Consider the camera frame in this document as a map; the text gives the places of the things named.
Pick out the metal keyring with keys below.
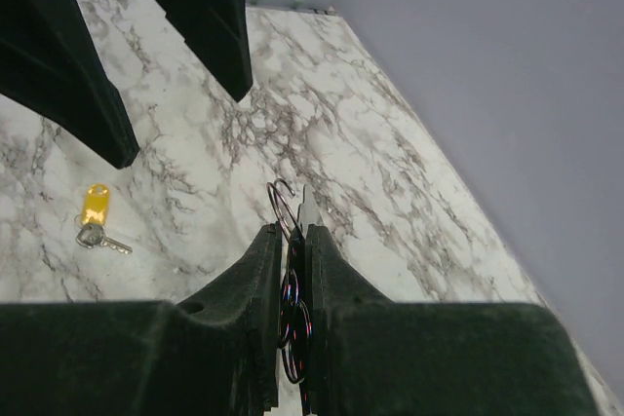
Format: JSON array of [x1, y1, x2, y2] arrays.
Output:
[[266, 177, 324, 415]]

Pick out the key with yellow tag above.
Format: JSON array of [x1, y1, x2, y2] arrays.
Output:
[[75, 183, 133, 254]]

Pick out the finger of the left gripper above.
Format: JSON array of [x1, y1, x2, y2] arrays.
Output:
[[155, 0, 253, 101], [1, 0, 139, 169]]

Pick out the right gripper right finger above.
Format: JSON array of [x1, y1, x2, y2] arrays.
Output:
[[306, 226, 599, 415]]

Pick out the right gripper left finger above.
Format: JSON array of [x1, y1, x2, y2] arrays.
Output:
[[1, 224, 282, 415]]

